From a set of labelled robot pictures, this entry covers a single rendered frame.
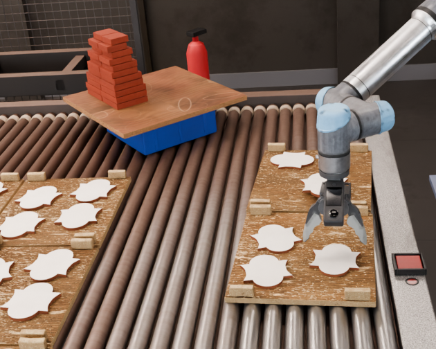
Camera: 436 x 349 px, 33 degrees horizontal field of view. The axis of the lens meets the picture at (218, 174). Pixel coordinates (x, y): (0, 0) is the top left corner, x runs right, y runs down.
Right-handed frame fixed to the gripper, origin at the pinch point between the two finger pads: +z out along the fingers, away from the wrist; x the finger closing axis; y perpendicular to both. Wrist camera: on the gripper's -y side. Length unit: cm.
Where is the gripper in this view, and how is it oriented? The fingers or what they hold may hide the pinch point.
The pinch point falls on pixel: (334, 245)
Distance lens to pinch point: 186.2
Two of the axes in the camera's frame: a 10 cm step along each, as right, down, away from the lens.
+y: 2.3, -4.4, 8.7
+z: 0.8, 9.0, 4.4
